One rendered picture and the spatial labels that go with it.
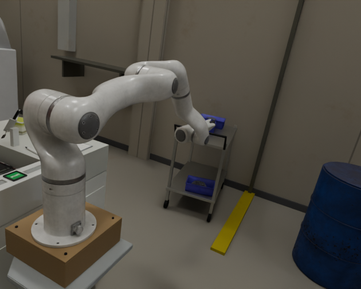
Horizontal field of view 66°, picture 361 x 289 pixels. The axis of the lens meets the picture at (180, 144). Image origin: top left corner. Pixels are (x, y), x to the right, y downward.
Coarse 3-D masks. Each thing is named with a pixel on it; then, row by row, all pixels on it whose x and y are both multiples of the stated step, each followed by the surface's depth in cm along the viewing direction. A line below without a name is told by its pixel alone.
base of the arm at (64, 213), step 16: (48, 192) 77; (64, 192) 77; (80, 192) 81; (48, 208) 79; (64, 208) 79; (80, 208) 83; (48, 224) 81; (64, 224) 81; (80, 224) 84; (48, 240) 80; (64, 240) 81; (80, 240) 82
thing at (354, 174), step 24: (336, 168) 209; (360, 168) 218; (336, 192) 190; (360, 192) 179; (312, 216) 210; (336, 216) 191; (360, 216) 183; (312, 240) 208; (336, 240) 193; (360, 240) 187; (312, 264) 208; (336, 264) 197; (360, 264) 192; (336, 288) 201; (360, 288) 204
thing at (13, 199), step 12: (24, 168) 109; (36, 168) 112; (0, 180) 99; (24, 180) 101; (36, 180) 106; (0, 192) 93; (12, 192) 97; (24, 192) 102; (36, 192) 108; (0, 204) 94; (12, 204) 99; (24, 204) 104; (36, 204) 109; (0, 216) 95; (12, 216) 100
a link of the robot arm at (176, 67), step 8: (136, 64) 104; (144, 64) 106; (152, 64) 108; (160, 64) 108; (168, 64) 109; (176, 64) 110; (128, 72) 103; (136, 72) 101; (176, 72) 110; (184, 72) 113; (184, 80) 115; (184, 88) 118; (176, 96) 120
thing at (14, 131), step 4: (12, 120) 121; (16, 120) 122; (8, 124) 122; (12, 124) 123; (4, 128) 123; (8, 128) 124; (12, 128) 122; (16, 128) 123; (12, 132) 123; (16, 132) 124; (12, 136) 123; (16, 136) 125; (12, 140) 124; (16, 140) 125; (12, 144) 125; (16, 144) 126
